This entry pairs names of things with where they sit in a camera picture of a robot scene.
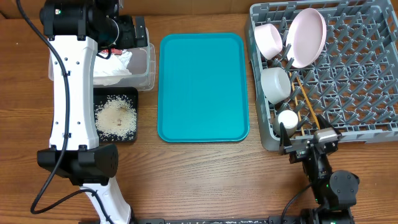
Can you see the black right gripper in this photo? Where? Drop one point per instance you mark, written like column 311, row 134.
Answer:
column 285, row 144

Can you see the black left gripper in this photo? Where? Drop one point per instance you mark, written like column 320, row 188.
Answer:
column 129, row 40

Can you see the white paper cup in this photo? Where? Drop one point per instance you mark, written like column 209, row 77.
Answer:
column 289, row 119

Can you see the red snack wrapper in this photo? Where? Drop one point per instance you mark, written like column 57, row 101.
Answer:
column 113, row 51

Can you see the white napkin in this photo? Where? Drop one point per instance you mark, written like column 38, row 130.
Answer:
column 111, row 71

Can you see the grey-green bowl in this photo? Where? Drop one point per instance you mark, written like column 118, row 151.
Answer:
column 275, row 84

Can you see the white rice pile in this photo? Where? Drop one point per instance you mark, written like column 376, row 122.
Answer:
column 116, row 119

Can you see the pink round plate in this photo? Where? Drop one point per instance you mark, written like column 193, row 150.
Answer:
column 307, row 37

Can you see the pink small bowl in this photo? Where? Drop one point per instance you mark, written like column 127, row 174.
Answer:
column 268, row 40

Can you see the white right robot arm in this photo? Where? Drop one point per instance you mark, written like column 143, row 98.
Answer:
column 334, row 191

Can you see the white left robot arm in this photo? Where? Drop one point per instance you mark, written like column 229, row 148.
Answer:
column 75, row 31

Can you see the grey dishwasher rack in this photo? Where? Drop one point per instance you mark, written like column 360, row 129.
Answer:
column 352, row 84

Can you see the clear plastic bin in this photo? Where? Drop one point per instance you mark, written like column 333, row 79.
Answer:
column 142, row 64

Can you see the black plastic tray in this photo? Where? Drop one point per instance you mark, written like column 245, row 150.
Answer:
column 101, row 93

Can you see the teal plastic tray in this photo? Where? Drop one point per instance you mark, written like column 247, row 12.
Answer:
column 202, row 95

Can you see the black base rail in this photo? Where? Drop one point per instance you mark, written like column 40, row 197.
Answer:
column 217, row 221

